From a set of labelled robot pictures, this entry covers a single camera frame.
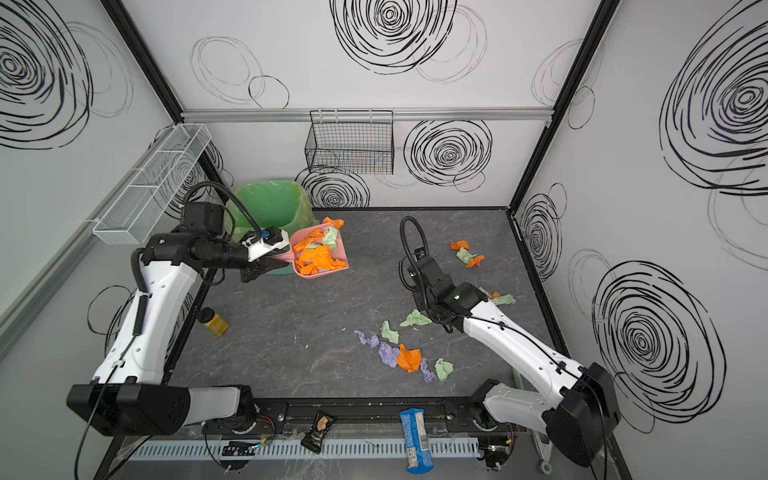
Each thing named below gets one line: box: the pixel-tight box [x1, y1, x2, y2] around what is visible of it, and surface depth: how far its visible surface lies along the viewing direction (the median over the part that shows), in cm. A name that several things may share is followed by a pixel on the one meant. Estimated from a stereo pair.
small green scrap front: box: [434, 358, 454, 381], surface depth 82 cm
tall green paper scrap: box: [324, 227, 339, 250], surface depth 74 cm
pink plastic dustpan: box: [272, 222, 349, 278], surface depth 72 cm
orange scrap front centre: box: [397, 343, 421, 373], surface depth 84 cm
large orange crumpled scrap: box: [296, 246, 348, 275], surface depth 70 cm
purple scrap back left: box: [354, 330, 380, 348], surface depth 87 cm
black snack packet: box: [300, 410, 337, 455], surface depth 72 cm
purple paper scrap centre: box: [378, 341, 400, 368], surface depth 84 cm
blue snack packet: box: [399, 409, 435, 475], surface depth 71 cm
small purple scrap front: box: [420, 358, 436, 383], surface depth 81 cm
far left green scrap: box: [381, 320, 399, 344], surface depth 88 cm
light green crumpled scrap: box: [399, 309, 433, 327], surface depth 91 cm
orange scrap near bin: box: [293, 228, 324, 253], surface depth 73 cm
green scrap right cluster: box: [456, 248, 477, 265], surface depth 107 cm
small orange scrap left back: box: [323, 217, 345, 230], surface depth 77 cm
